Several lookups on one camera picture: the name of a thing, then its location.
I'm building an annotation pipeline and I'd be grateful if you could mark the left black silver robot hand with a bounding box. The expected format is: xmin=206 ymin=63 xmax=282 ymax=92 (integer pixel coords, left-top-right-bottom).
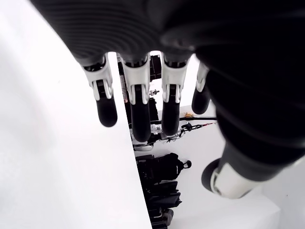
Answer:
xmin=30 ymin=0 xmax=305 ymax=200

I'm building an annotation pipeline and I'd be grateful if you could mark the black folded bags pile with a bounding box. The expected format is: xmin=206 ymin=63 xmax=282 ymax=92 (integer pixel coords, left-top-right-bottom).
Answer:
xmin=142 ymin=181 xmax=183 ymax=215

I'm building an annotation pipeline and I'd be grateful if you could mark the black backpack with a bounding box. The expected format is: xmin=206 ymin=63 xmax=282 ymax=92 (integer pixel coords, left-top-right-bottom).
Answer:
xmin=137 ymin=152 xmax=193 ymax=184

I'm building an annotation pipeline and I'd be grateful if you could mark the thin black rod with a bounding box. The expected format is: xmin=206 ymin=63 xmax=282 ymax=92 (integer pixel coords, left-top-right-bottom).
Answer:
xmin=180 ymin=115 xmax=218 ymax=120

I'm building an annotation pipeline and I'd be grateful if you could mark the black rod with red cord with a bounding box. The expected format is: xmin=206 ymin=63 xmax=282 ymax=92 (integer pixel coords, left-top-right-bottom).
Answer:
xmin=181 ymin=121 xmax=217 ymax=131

